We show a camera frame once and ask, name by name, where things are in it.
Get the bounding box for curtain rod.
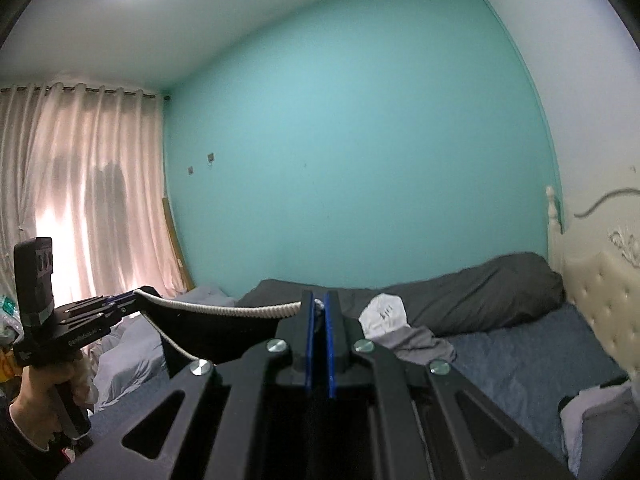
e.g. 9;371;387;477
0;85;172;101

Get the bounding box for grey wall cable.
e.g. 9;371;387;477
574;188;640;219

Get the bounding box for pink curtain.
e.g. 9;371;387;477
0;82;188;311

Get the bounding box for cream tufted headboard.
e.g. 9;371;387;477
545;185;640;411

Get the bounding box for dark grey duvet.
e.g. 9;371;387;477
235;252;566;337

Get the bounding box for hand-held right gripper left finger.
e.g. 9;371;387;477
55;289;317;480

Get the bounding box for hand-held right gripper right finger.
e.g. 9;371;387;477
324;289;576;480

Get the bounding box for grey hoodie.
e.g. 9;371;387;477
372;325;457;366

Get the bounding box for folded grey white clothes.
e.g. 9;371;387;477
557;380;636;479

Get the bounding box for black sweater with white trim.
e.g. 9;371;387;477
135;286;321;380

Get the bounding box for light grey blanket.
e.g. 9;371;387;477
92;285;238;411

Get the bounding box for wooden board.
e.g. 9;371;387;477
162;197;196;292

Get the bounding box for person's left forearm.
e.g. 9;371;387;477
0;400;53;480

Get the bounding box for person's left hand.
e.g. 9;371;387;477
10;354;97;453

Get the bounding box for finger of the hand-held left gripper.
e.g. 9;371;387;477
63;286;164;314
64;304;147;329

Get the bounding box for white garment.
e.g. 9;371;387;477
359;294;408;338

